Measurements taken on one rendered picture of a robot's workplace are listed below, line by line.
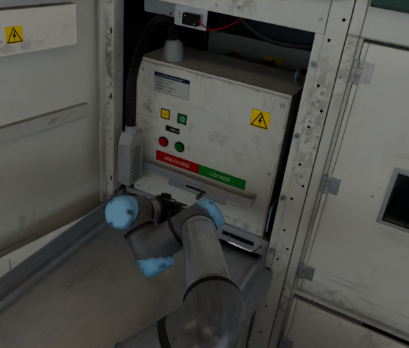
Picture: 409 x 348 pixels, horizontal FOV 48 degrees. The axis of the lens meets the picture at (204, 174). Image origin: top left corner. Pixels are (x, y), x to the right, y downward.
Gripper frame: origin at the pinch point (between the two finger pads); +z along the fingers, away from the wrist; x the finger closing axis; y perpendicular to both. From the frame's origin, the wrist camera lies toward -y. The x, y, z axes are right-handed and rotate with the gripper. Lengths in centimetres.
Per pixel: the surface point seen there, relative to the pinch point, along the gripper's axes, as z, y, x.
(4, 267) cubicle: 46, -92, -61
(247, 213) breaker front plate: 15.0, 17.9, 4.4
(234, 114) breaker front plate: 0.1, 9.0, 31.2
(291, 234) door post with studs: 10.6, 33.2, 3.5
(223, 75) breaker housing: -1.9, 2.9, 40.9
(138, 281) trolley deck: -4.5, -2.0, -22.9
